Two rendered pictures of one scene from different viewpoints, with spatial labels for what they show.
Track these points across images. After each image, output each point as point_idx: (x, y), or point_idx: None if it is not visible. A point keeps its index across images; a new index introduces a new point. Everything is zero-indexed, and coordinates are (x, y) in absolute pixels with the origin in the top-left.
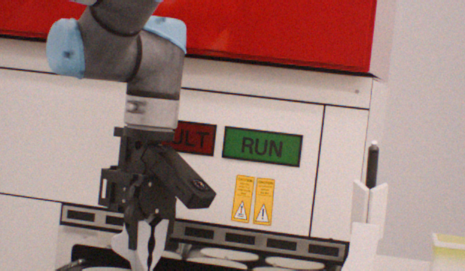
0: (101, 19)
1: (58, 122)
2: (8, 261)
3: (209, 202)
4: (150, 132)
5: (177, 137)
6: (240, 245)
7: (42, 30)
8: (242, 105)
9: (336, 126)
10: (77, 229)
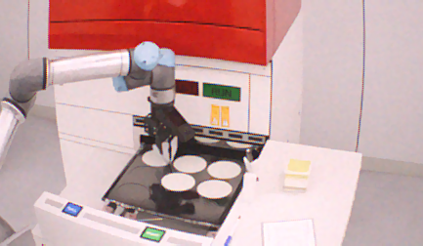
0: (130, 75)
1: None
2: (114, 139)
3: (191, 137)
4: (161, 104)
5: (180, 87)
6: (216, 136)
7: (114, 48)
8: (210, 72)
9: (256, 83)
10: (140, 128)
